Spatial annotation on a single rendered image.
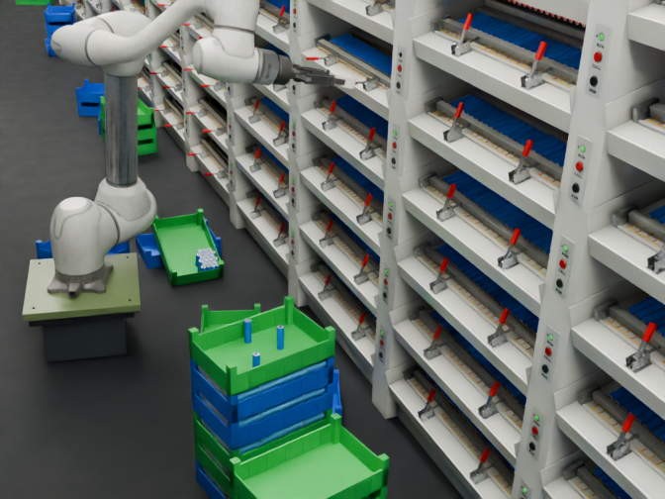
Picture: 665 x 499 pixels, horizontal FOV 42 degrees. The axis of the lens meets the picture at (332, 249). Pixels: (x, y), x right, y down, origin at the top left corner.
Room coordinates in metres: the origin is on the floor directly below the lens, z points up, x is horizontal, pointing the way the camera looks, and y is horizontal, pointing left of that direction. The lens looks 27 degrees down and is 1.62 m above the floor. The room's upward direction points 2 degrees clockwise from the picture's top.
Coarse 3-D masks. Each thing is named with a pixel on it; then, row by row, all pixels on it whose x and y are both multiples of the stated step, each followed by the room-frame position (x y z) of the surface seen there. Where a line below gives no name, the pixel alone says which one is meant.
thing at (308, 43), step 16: (320, 32) 2.74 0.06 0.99; (336, 32) 2.77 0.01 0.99; (304, 48) 2.72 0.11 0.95; (304, 64) 2.72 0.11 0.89; (320, 64) 2.58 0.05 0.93; (336, 64) 2.55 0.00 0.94; (352, 96) 2.39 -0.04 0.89; (368, 96) 2.28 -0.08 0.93; (384, 96) 2.25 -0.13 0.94; (384, 112) 2.20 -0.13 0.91
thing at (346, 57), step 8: (320, 40) 2.72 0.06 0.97; (328, 48) 2.65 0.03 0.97; (336, 48) 2.62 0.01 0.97; (344, 56) 2.53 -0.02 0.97; (352, 56) 2.52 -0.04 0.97; (344, 64) 2.51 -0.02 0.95; (352, 64) 2.49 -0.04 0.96; (360, 64) 2.44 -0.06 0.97; (368, 72) 2.39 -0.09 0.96; (376, 72) 2.36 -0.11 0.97; (384, 80) 2.30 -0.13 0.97
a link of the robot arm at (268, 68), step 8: (256, 48) 2.19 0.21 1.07; (264, 56) 2.16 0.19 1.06; (272, 56) 2.17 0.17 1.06; (264, 64) 2.15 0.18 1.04; (272, 64) 2.16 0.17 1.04; (264, 72) 2.15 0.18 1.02; (272, 72) 2.16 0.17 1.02; (256, 80) 2.15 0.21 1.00; (264, 80) 2.16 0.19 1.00; (272, 80) 2.16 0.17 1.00
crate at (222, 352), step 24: (264, 312) 1.92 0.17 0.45; (288, 312) 1.95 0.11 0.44; (192, 336) 1.78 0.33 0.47; (216, 336) 1.83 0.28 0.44; (240, 336) 1.88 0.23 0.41; (264, 336) 1.89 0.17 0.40; (288, 336) 1.89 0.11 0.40; (312, 336) 1.89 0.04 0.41; (216, 360) 1.77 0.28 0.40; (240, 360) 1.77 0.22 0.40; (264, 360) 1.78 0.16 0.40; (288, 360) 1.73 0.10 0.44; (312, 360) 1.77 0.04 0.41; (240, 384) 1.65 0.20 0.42
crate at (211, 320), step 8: (256, 304) 2.59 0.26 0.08; (208, 312) 2.58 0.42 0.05; (216, 312) 2.58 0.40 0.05; (224, 312) 2.58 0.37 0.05; (232, 312) 2.59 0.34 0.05; (240, 312) 2.59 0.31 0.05; (248, 312) 2.59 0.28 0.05; (256, 312) 2.58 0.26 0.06; (208, 320) 2.57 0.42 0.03; (216, 320) 2.58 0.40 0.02; (224, 320) 2.58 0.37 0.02; (232, 320) 2.59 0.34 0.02; (208, 328) 2.55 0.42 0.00; (216, 328) 2.55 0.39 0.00
